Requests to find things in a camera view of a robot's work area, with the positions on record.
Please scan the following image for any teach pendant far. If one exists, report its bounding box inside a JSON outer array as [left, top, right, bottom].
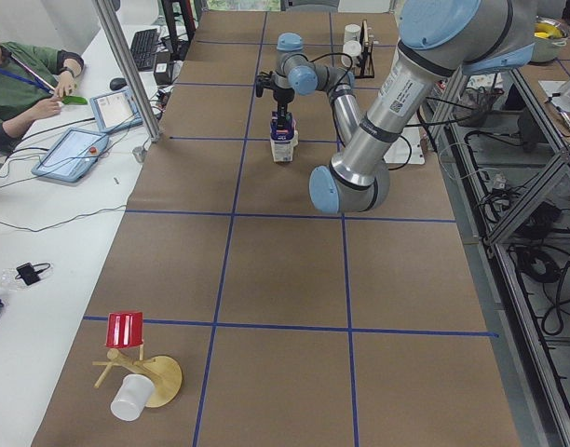
[[89, 87, 143, 133]]

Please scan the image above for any blue white milk carton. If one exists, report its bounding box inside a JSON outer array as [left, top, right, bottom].
[[270, 115, 298, 163]]

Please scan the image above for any metal bowl with bananas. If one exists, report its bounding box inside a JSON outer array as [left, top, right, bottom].
[[531, 17, 569, 64]]

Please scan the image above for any person in green shirt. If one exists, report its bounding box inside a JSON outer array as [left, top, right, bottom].
[[0, 42, 84, 156]]

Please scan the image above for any small silver tape roll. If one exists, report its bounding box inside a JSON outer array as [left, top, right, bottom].
[[132, 147, 146, 163]]

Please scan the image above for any teach pendant near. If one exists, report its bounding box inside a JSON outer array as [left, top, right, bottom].
[[31, 128, 109, 183]]

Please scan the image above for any white tilted cup front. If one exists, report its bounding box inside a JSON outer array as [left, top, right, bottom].
[[341, 40, 362, 65]]

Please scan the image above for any small black device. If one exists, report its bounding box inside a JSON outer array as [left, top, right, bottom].
[[16, 263, 51, 286]]

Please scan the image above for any black wire cup rack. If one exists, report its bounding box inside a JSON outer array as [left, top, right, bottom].
[[355, 20, 375, 79]]

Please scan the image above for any teach pendant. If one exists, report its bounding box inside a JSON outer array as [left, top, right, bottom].
[[31, 128, 109, 183], [89, 87, 143, 133]]

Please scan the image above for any black keyboard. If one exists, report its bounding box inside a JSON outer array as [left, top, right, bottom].
[[130, 29, 158, 72]]

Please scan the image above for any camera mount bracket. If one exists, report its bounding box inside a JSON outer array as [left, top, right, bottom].
[[254, 72, 273, 98]]

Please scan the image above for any white upside-down cup rear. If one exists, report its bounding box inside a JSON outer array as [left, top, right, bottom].
[[343, 23, 361, 43]]

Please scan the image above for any aluminium frame post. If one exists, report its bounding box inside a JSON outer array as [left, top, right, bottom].
[[92, 0, 161, 142]]

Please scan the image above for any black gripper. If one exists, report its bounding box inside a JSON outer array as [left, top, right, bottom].
[[273, 86, 292, 131]]

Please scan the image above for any black computer mouse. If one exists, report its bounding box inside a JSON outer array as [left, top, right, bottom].
[[109, 77, 127, 91]]

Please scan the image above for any red plastic cup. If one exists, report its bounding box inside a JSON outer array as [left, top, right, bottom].
[[105, 311, 143, 349]]

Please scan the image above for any white plastic cup lying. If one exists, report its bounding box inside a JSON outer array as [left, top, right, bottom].
[[110, 373, 155, 422]]

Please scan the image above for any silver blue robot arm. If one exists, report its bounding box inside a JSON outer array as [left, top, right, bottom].
[[271, 0, 537, 213]]

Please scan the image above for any wooden round stand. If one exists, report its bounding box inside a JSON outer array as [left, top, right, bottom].
[[92, 348, 183, 408]]

